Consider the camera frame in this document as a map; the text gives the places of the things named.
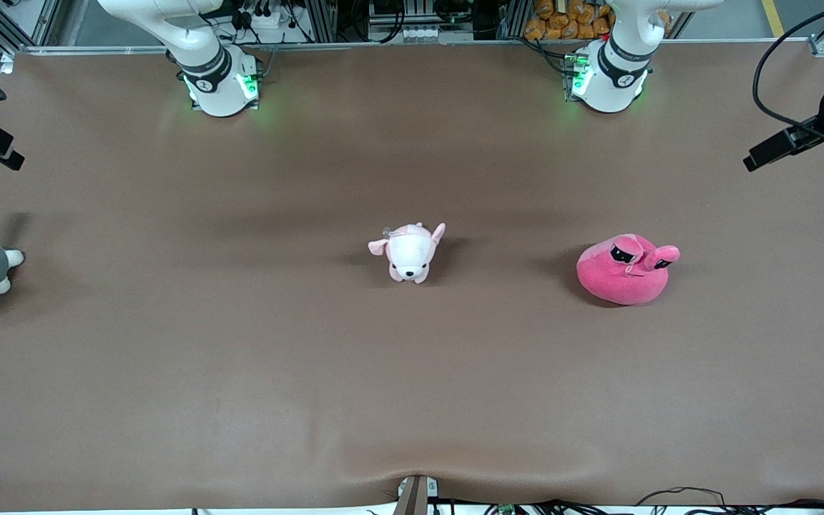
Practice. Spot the pink plush toy with eyes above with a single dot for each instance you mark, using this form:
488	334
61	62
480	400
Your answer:
616	282

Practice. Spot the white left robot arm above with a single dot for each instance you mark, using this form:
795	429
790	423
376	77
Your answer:
612	79

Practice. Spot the orange objects heap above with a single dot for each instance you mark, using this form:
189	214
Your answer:
569	21

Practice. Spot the white power strip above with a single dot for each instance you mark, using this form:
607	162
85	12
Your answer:
263	18

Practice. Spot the white terminal block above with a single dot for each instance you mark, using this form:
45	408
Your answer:
420	34

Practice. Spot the pink and white dog plush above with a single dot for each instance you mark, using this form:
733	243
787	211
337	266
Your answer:
408	254

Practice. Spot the brown table mat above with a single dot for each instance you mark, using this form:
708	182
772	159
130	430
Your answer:
412	393

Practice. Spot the aluminium table edge rail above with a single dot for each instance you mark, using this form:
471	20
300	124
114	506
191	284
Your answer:
412	45

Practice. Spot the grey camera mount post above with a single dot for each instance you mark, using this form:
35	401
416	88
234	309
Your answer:
413	497

